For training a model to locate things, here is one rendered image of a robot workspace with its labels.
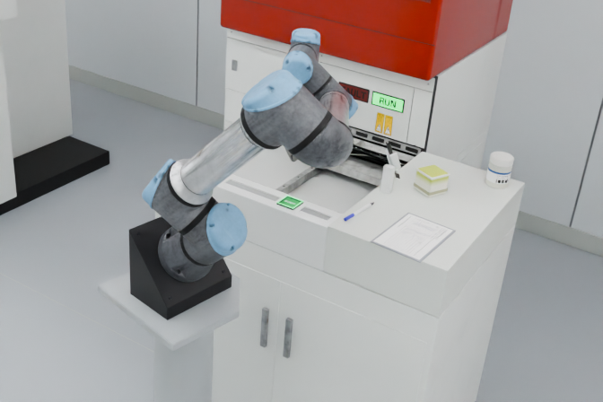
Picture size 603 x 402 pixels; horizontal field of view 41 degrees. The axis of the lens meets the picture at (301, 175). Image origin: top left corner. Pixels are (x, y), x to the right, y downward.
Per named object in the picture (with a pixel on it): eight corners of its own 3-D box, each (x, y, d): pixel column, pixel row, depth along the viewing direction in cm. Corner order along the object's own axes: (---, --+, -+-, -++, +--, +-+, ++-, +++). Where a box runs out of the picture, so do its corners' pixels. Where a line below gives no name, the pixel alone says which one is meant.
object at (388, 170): (387, 184, 241) (392, 144, 235) (398, 187, 239) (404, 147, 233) (378, 191, 236) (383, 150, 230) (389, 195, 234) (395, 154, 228)
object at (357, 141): (305, 145, 290) (308, 121, 285) (416, 181, 270) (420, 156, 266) (302, 147, 288) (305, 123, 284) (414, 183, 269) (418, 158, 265)
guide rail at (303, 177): (326, 163, 284) (327, 155, 283) (330, 164, 283) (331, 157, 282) (243, 218, 245) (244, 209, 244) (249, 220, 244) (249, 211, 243)
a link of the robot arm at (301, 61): (327, 83, 194) (333, 68, 203) (295, 49, 191) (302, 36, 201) (305, 102, 197) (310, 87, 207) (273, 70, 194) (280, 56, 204)
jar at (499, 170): (489, 176, 251) (494, 149, 247) (511, 183, 248) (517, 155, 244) (481, 184, 245) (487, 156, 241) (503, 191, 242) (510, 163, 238)
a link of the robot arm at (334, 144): (369, 161, 159) (365, 96, 205) (331, 124, 157) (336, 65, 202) (327, 198, 162) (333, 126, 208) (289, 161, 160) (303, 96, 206)
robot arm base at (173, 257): (167, 287, 198) (186, 276, 191) (151, 230, 201) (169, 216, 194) (217, 276, 208) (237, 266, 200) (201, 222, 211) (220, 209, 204)
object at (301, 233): (188, 197, 254) (188, 158, 248) (339, 256, 230) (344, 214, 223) (169, 208, 247) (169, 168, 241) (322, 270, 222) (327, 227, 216)
